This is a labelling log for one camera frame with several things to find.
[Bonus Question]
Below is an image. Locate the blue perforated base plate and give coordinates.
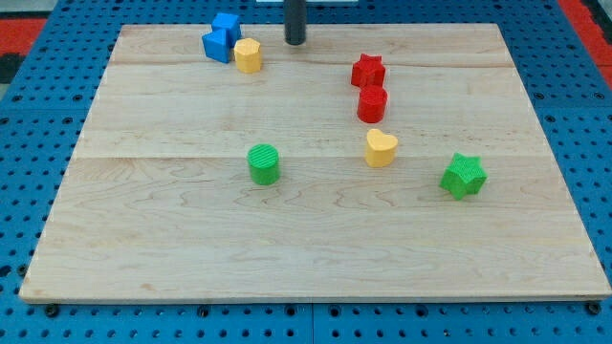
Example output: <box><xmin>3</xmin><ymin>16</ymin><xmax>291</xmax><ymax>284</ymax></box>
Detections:
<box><xmin>1</xmin><ymin>1</ymin><xmax>611</xmax><ymax>343</ymax></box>

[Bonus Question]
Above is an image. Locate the blue cube block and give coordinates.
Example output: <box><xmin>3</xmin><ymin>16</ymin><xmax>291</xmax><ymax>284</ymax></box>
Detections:
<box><xmin>211</xmin><ymin>12</ymin><xmax>242</xmax><ymax>48</ymax></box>

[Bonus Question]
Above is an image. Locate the red cylinder block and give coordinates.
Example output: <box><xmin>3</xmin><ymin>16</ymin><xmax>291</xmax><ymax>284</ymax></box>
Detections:
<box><xmin>357</xmin><ymin>85</ymin><xmax>388</xmax><ymax>123</ymax></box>

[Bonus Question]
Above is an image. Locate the blue triangular block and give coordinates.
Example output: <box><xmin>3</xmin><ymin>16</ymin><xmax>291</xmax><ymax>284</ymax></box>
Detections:
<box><xmin>202</xmin><ymin>29</ymin><xmax>230</xmax><ymax>63</ymax></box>

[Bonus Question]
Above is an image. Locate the light wooden board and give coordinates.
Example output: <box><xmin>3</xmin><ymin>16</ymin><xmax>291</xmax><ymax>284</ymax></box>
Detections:
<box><xmin>20</xmin><ymin>24</ymin><xmax>611</xmax><ymax>304</ymax></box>

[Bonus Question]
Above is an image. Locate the yellow hexagon block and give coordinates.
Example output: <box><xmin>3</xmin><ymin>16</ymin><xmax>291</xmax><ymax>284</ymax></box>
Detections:
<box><xmin>233</xmin><ymin>38</ymin><xmax>262</xmax><ymax>74</ymax></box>

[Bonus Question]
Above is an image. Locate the yellow heart block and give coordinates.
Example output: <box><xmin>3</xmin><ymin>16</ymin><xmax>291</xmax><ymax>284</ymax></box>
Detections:
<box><xmin>364</xmin><ymin>129</ymin><xmax>399</xmax><ymax>168</ymax></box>

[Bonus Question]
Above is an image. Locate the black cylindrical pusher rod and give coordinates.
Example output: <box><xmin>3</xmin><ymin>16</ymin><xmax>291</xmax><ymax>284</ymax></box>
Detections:
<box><xmin>283</xmin><ymin>0</ymin><xmax>307</xmax><ymax>46</ymax></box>

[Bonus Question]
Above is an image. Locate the green star block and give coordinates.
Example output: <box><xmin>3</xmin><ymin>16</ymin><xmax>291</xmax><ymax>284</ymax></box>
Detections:
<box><xmin>439</xmin><ymin>152</ymin><xmax>488</xmax><ymax>201</ymax></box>

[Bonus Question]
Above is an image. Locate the green cylinder block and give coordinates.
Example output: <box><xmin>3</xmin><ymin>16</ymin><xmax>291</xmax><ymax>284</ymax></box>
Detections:
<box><xmin>247</xmin><ymin>143</ymin><xmax>280</xmax><ymax>185</ymax></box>

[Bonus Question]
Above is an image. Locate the red star block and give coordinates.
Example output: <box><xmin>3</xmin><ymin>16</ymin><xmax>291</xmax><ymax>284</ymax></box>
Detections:
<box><xmin>350</xmin><ymin>54</ymin><xmax>386</xmax><ymax>88</ymax></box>

